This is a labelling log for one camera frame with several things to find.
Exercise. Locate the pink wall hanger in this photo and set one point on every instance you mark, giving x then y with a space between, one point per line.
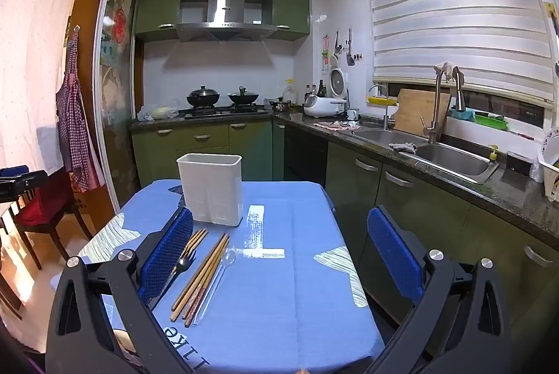
326 55

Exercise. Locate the small curved steel faucet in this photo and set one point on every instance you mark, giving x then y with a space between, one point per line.
385 112

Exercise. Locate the small steel pot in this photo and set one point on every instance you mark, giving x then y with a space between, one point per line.
281 105

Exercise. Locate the dark stone kitchen countertop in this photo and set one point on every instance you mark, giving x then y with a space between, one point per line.
502 190

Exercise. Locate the steel double sink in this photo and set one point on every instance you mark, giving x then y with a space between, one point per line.
454 164

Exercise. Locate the yellow plastic tray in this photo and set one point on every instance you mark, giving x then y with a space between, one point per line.
380 100

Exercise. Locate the white rice cooker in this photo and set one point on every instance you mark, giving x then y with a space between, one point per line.
321 105

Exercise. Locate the red checked apron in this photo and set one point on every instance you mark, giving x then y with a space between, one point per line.
74 116

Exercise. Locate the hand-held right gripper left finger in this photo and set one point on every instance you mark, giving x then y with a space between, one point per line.
168 260

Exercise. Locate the grey rag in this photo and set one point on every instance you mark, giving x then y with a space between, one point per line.
404 146

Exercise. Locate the green upper kitchen cabinets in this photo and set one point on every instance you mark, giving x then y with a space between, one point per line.
157 2

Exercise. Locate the tall steel kitchen faucet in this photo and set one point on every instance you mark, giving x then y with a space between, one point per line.
436 103

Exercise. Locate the black gas stove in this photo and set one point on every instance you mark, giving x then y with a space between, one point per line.
225 111

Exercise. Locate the blue printed tablecloth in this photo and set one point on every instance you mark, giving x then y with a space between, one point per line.
270 291

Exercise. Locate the steel range hood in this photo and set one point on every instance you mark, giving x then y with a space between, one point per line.
225 7

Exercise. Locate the steel pull-out faucet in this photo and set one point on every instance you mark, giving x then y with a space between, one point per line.
459 90

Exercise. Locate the wooden cutting board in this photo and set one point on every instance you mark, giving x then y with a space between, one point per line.
415 112

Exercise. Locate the white window blind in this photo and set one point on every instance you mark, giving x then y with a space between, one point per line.
436 7

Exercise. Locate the green plastic tray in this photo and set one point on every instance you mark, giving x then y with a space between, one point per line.
491 120

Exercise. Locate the clear oil bottle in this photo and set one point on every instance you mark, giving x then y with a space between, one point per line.
289 92

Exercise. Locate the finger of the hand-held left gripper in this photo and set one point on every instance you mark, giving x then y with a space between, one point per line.
22 184

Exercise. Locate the printed sliding door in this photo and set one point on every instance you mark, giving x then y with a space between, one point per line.
115 94

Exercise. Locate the white dish rack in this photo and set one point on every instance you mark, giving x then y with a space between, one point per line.
550 181

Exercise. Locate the pink dish cloth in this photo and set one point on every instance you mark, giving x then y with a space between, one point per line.
334 125

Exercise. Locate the black metal fork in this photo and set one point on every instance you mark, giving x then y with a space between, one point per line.
180 265

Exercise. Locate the hanging black spatula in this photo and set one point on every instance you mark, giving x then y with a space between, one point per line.
350 57

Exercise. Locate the yellow soap dispenser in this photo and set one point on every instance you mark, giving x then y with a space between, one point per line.
493 153

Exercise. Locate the white dotted curtain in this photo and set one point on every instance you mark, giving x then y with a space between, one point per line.
30 50

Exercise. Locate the clear plastic spoon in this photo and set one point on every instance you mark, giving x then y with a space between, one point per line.
228 257

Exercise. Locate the beige cloth on faucet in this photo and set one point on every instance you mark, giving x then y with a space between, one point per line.
445 69

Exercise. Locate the wooden chair red cushion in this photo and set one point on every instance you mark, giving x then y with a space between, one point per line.
39 203

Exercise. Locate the patterned white plate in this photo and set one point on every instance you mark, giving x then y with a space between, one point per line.
552 144

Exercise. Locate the dark glass bottle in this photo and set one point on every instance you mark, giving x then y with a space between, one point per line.
322 90

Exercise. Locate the clear plastic bag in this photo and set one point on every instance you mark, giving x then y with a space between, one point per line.
157 112

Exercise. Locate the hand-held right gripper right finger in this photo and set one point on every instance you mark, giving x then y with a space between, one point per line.
393 251

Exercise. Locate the hanging ladle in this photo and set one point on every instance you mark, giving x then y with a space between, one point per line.
336 46

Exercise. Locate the black wok with lid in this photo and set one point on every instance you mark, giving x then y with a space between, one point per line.
203 96

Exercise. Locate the teal plastic basket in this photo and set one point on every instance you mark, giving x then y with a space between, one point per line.
463 115

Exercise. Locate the white plastic utensil holder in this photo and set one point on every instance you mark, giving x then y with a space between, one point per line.
212 190

